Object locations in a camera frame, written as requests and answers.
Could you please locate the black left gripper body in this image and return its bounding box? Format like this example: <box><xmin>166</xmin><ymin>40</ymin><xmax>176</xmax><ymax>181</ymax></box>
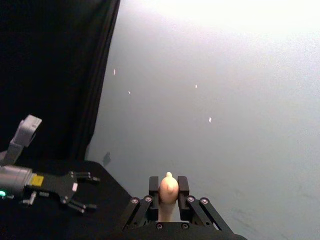
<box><xmin>22</xmin><ymin>170</ymin><xmax>79</xmax><ymax>205</ymax></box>

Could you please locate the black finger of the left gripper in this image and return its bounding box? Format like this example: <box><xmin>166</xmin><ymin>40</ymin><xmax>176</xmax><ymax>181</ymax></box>
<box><xmin>75</xmin><ymin>171</ymin><xmax>101</xmax><ymax>185</ymax></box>
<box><xmin>66</xmin><ymin>199</ymin><xmax>98</xmax><ymax>215</ymax></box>

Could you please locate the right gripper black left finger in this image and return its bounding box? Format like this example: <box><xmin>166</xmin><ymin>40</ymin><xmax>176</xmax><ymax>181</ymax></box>
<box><xmin>121</xmin><ymin>175</ymin><xmax>161</xmax><ymax>230</ymax></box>

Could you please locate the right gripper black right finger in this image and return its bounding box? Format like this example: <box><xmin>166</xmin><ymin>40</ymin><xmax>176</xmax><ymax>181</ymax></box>
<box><xmin>176</xmin><ymin>175</ymin><xmax>234</xmax><ymax>233</ymax></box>

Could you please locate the small white plastic piece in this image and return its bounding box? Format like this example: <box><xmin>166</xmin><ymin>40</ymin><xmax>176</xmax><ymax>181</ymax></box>
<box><xmin>157</xmin><ymin>171</ymin><xmax>180</xmax><ymax>223</ymax></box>

